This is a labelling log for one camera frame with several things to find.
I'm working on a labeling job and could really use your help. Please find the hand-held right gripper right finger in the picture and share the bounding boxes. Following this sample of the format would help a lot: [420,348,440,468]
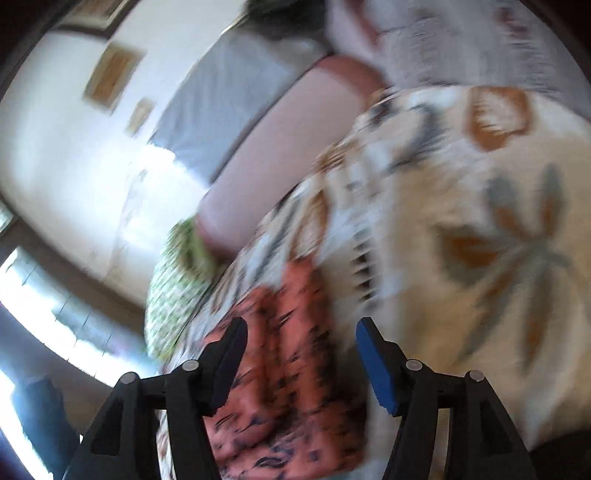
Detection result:
[355,318,539,480]

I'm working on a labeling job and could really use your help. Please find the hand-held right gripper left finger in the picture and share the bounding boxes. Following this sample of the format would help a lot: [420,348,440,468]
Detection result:
[65,318,249,480]

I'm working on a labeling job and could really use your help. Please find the orange floral garment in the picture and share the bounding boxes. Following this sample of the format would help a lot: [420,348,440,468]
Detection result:
[157,263,370,474]

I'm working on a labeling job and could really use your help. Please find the green checkered pillow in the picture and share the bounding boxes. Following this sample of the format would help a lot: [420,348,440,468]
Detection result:
[145,217,222,363]

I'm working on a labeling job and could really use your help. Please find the leaf print blanket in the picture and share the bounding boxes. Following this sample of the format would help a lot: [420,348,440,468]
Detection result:
[152,85,591,480]

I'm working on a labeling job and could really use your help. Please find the dark blue cloth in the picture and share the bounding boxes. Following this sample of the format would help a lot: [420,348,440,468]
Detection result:
[14,376,81,467]

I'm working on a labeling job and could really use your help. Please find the window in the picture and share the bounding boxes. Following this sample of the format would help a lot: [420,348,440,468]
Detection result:
[0,208,162,462]

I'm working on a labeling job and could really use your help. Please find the pink bolster pillow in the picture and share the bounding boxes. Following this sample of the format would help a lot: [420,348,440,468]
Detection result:
[194,55,393,264]

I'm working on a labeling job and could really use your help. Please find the grey pillow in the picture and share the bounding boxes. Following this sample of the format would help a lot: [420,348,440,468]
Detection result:
[150,32,328,183]

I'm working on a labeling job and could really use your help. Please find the striped grey cloth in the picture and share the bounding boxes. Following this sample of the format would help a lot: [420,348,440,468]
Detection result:
[328,0,568,107]

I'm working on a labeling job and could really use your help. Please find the small framed wall picture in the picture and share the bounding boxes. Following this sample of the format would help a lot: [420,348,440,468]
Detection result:
[126,98,156,137]

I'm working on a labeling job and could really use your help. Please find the large framed wall picture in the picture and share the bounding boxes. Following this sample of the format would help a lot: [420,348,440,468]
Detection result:
[85,44,141,110]

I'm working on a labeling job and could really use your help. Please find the dark framed wall picture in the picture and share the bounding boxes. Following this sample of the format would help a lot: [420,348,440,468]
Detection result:
[58,0,137,38]

